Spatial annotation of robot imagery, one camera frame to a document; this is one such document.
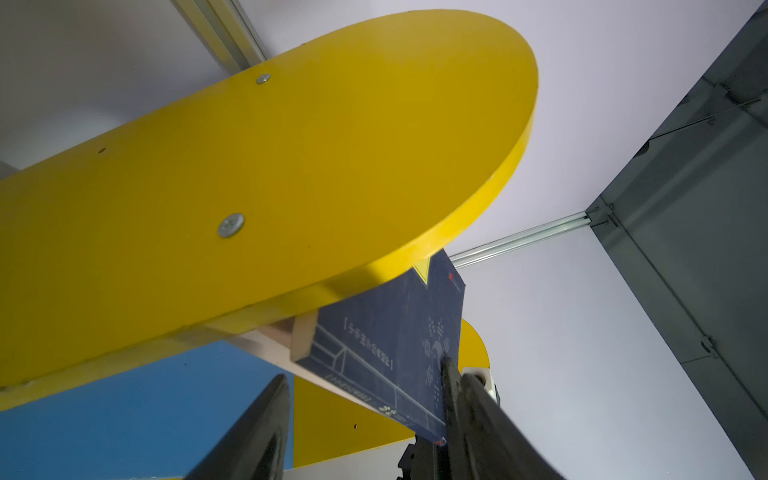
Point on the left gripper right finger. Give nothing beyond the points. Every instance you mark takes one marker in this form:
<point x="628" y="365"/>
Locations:
<point x="482" y="442"/>

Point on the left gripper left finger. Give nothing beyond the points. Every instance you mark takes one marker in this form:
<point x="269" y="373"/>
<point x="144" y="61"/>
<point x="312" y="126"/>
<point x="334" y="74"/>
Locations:
<point x="254" y="447"/>

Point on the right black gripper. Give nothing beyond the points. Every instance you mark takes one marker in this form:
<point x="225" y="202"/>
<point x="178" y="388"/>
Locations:
<point x="423" y="460"/>

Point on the navy blue book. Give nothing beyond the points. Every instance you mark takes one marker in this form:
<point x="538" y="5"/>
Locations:
<point x="385" y="346"/>

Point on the yellow pink blue bookshelf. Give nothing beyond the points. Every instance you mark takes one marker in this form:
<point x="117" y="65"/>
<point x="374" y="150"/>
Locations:
<point x="320" y="174"/>

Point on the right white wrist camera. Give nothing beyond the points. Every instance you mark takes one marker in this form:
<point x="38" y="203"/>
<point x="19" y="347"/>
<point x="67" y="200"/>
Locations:
<point x="484" y="376"/>

